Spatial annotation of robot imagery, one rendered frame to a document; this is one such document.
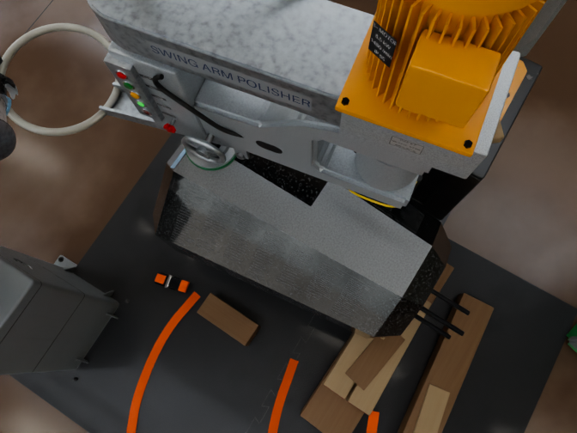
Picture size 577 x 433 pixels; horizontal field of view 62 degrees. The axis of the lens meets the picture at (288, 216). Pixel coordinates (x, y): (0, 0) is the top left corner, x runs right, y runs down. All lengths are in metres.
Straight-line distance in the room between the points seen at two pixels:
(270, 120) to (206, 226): 0.79
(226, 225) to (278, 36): 0.99
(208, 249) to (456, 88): 1.44
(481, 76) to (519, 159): 2.29
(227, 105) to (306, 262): 0.73
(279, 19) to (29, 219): 2.27
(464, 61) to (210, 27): 0.57
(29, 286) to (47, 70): 1.79
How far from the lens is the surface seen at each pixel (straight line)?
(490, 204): 2.88
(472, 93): 0.76
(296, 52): 1.07
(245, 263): 1.95
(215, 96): 1.39
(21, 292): 2.02
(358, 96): 0.99
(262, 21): 1.12
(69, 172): 3.09
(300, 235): 1.80
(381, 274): 1.79
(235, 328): 2.46
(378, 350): 2.33
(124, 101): 2.04
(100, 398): 2.77
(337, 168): 1.43
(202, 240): 2.01
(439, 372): 2.52
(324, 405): 2.43
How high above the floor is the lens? 2.57
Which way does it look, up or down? 74 degrees down
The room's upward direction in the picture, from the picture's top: 8 degrees counter-clockwise
